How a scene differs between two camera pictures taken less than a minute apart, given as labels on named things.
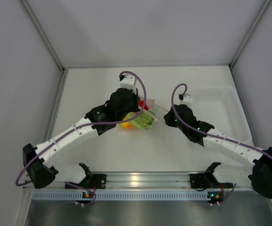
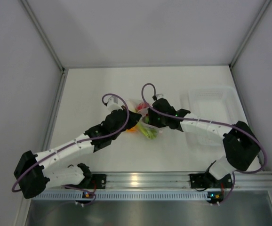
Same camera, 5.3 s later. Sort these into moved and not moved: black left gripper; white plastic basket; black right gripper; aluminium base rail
Moved: black left gripper; black right gripper
Not moved: white plastic basket; aluminium base rail
